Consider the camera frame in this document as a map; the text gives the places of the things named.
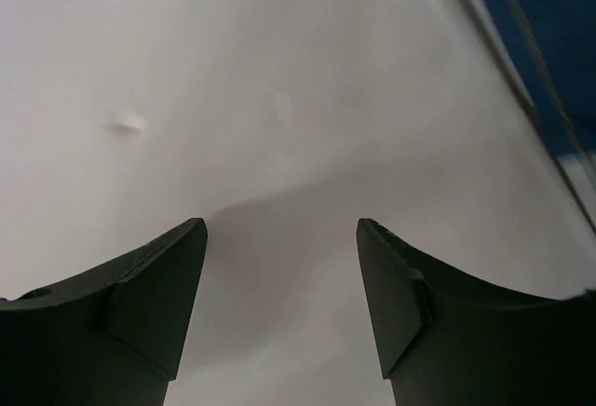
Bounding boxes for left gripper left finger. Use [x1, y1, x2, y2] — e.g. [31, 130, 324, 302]
[1, 218, 208, 405]

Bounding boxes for navy blue trousers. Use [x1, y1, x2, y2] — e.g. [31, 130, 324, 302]
[441, 0, 596, 235]

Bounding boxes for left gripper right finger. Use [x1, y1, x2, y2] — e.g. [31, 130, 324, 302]
[356, 219, 595, 405]

